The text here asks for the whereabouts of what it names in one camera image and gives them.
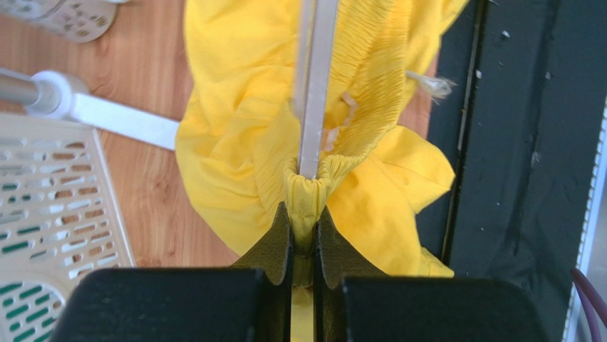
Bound yellow shorts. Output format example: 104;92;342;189
175;1;466;341

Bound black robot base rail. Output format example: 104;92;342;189
417;1;606;341

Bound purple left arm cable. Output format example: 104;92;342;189
569;266;607;342

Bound white clothes rack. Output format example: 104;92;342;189
1;68;179;151

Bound white mug with yellow interior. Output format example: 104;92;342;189
1;0;124;43

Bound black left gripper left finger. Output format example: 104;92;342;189
51;203;294;341

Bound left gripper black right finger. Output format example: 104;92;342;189
313;209;547;341

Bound white perforated file holder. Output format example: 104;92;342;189
1;113;135;341

